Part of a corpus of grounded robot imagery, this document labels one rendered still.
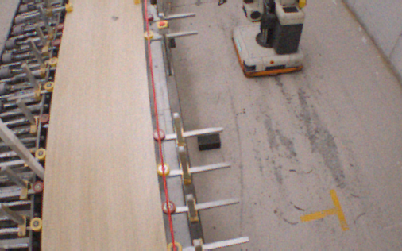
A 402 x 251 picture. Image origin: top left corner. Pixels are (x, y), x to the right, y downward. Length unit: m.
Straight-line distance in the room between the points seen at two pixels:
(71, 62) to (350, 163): 2.66
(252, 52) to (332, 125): 1.11
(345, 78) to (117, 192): 2.84
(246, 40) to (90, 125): 2.02
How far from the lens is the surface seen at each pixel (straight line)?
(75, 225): 2.03
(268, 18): 3.22
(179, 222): 2.18
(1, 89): 3.07
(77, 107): 2.46
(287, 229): 2.86
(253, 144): 3.15
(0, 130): 1.92
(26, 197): 2.30
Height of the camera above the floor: 2.69
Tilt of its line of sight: 56 degrees down
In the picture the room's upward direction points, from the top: 4 degrees counter-clockwise
